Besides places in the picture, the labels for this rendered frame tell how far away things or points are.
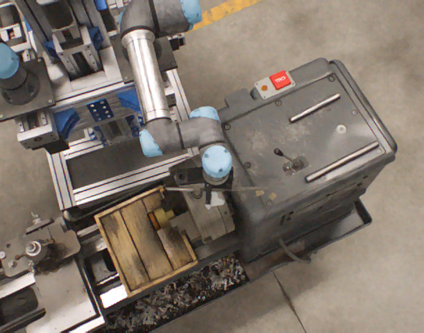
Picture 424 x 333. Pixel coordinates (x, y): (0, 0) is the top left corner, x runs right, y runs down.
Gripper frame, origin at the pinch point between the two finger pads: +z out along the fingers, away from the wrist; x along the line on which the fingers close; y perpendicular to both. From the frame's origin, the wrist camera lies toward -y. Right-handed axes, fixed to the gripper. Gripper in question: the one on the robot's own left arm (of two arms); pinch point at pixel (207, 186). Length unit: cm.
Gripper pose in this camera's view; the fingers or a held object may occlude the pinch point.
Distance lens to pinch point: 169.2
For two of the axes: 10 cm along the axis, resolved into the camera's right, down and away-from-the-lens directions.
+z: -0.2, 2.3, 9.7
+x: 0.3, -9.7, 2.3
